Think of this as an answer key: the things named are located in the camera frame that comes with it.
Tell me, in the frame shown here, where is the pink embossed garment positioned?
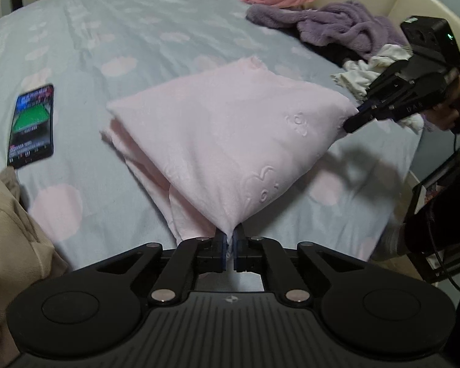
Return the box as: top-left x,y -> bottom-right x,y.
103,56 -> 356,242

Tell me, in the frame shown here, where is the beige clothes pile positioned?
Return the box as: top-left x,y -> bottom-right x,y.
0,167 -> 68,367

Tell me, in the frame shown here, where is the person's right hand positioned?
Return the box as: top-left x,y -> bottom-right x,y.
422,76 -> 460,131

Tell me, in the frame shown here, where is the white crumpled garment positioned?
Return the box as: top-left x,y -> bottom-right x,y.
331,43 -> 425,135

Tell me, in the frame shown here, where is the purple fleece garment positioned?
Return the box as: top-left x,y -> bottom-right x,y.
246,0 -> 408,61

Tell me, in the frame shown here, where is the dark side cart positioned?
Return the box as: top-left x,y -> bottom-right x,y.
405,148 -> 460,283

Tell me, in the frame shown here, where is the black smartphone with lit screen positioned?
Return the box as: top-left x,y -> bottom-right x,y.
7,84 -> 55,170

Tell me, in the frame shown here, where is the grey bedsheet with pink dots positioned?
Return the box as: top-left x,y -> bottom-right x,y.
0,0 -> 420,269

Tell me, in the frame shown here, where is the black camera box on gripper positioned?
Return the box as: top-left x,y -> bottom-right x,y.
401,16 -> 460,67

